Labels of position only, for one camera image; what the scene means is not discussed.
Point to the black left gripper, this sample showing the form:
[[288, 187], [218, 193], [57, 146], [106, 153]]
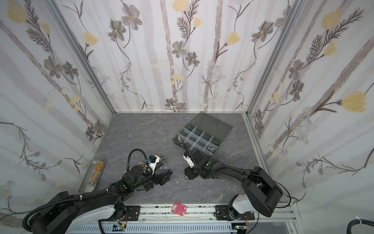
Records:
[[161, 181]]

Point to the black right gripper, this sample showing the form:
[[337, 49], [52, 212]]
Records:
[[192, 169]]

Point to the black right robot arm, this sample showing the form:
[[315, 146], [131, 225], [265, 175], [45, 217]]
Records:
[[263, 193]]

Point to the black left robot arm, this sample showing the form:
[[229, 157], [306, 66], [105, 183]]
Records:
[[66, 212]]

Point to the clear compartment organizer box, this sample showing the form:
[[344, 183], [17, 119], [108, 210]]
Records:
[[204, 133]]

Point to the pink plastic card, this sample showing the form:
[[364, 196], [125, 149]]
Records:
[[179, 209]]

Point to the metal tray with tools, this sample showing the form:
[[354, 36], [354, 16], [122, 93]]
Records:
[[93, 176]]

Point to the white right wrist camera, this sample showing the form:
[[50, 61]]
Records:
[[189, 161]]

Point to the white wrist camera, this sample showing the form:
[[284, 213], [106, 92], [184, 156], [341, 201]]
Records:
[[151, 163], [189, 161]]

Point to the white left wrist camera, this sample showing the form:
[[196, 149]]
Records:
[[151, 163]]

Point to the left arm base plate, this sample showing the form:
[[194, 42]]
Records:
[[126, 213]]

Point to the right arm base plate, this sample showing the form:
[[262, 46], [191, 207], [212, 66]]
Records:
[[228, 213]]

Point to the white ribbed cable duct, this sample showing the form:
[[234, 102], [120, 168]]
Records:
[[157, 228]]

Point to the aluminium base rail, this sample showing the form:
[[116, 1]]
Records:
[[199, 213]]

